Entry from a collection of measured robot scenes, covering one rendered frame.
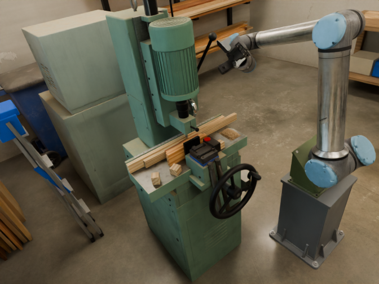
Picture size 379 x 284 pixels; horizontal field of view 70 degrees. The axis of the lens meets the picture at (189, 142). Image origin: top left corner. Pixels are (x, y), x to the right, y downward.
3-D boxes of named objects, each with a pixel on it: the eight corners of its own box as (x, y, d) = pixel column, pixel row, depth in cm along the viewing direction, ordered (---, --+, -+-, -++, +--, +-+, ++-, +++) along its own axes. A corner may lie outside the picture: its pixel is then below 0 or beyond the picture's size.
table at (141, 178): (162, 217, 113) (159, 207, 110) (129, 179, 134) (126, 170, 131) (261, 152, 139) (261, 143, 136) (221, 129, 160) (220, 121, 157)
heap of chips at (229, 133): (231, 141, 140) (231, 137, 139) (218, 133, 147) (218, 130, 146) (241, 135, 143) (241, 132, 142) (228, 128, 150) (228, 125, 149)
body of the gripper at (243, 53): (237, 40, 127) (244, 47, 137) (223, 53, 130) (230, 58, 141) (247, 53, 125) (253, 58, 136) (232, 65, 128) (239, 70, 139)
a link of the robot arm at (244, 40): (236, 40, 159) (246, 58, 157) (220, 44, 154) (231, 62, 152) (243, 29, 150) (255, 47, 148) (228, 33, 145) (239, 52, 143)
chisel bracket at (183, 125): (186, 138, 132) (184, 123, 127) (170, 127, 142) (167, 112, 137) (198, 132, 135) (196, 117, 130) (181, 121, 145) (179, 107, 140)
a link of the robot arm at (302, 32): (379, 1, 105) (253, 30, 161) (361, 6, 99) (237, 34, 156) (379, 33, 108) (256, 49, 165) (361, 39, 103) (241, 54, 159)
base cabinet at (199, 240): (192, 284, 173) (175, 211, 132) (147, 226, 213) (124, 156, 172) (242, 243, 192) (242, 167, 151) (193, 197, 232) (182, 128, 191)
